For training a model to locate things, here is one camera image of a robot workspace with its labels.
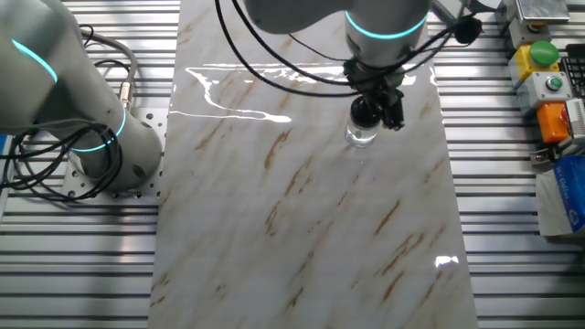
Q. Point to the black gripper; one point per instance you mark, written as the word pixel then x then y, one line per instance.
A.
pixel 375 80

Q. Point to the clear glass jar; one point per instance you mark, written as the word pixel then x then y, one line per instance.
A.
pixel 361 136

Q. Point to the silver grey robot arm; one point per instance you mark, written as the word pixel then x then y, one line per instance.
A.
pixel 27 68

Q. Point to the white marble pattern sheet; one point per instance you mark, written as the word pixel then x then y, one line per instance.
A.
pixel 297 205

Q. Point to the yellow box green mushroom button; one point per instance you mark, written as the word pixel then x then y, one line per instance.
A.
pixel 521 61

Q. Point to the grey box small green button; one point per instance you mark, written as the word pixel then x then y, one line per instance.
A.
pixel 535 96

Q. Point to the grey box with red button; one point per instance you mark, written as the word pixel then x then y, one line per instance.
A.
pixel 521 34

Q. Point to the orange box with red button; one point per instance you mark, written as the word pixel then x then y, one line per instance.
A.
pixel 550 123

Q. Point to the silver metal box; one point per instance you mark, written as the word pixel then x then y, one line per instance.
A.
pixel 541 11

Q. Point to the white vented device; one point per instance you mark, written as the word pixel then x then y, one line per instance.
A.
pixel 577 116

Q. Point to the black keyboard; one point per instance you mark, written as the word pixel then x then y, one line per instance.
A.
pixel 577 68

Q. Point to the blue white plastic packet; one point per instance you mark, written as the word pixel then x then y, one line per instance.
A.
pixel 571 192

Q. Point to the silver perforated mounting plate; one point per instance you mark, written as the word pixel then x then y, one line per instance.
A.
pixel 153 114

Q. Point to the small metal bracket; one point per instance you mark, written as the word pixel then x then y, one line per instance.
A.
pixel 541 156

